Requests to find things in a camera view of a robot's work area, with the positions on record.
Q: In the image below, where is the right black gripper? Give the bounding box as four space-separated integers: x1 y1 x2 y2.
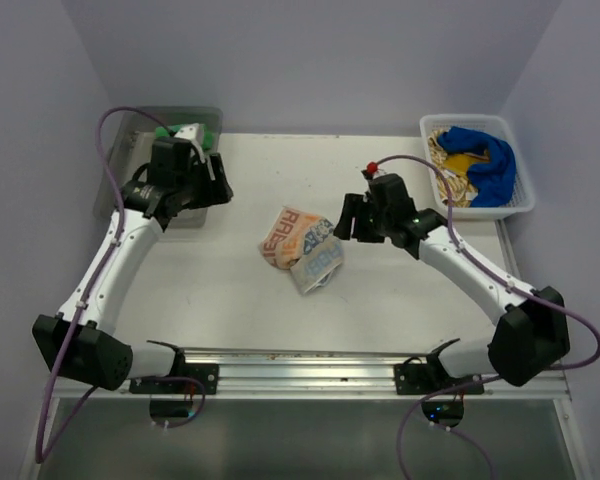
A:
333 193 392 243

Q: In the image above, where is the green microfiber towel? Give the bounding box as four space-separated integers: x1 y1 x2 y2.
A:
154 123 214 151

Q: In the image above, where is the printed patterned towel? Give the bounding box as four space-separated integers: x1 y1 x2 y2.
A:
258 206 344 295

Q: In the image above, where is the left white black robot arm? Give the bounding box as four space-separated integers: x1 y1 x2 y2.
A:
32 136 233 393

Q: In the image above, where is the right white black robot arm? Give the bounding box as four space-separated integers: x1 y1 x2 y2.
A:
334 174 570 393

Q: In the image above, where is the clear grey plastic bin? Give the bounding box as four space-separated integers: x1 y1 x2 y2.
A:
94 106 223 230

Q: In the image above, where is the yellow striped cloth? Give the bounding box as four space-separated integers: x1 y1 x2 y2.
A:
427 130 490 208

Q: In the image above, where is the blue cloth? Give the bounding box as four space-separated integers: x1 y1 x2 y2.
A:
437 126 516 208

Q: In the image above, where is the white perforated plastic basket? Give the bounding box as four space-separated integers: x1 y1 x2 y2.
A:
420 114 535 220

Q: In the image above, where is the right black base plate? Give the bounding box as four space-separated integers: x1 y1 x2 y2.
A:
393 362 484 396

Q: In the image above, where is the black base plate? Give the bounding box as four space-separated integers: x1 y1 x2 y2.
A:
393 362 484 396
129 363 220 396

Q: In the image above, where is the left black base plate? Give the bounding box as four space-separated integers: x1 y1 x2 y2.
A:
129 363 220 396

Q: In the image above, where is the aluminium mounting rail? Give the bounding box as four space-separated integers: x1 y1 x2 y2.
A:
44 349 571 401

